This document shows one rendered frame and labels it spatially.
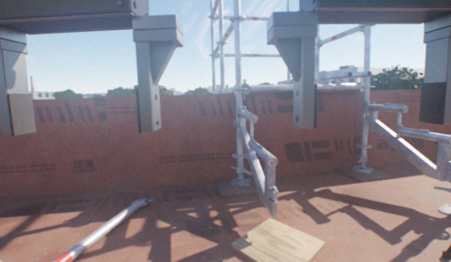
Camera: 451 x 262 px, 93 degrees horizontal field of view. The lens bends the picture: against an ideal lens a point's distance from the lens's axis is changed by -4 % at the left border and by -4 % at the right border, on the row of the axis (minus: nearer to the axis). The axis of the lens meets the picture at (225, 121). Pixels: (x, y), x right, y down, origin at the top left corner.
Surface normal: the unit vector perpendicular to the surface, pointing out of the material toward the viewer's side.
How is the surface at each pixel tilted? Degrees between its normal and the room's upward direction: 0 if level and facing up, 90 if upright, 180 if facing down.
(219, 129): 90
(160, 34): 90
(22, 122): 90
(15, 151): 90
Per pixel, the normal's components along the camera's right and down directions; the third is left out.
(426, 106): -1.00, 0.03
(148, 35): 0.00, 0.11
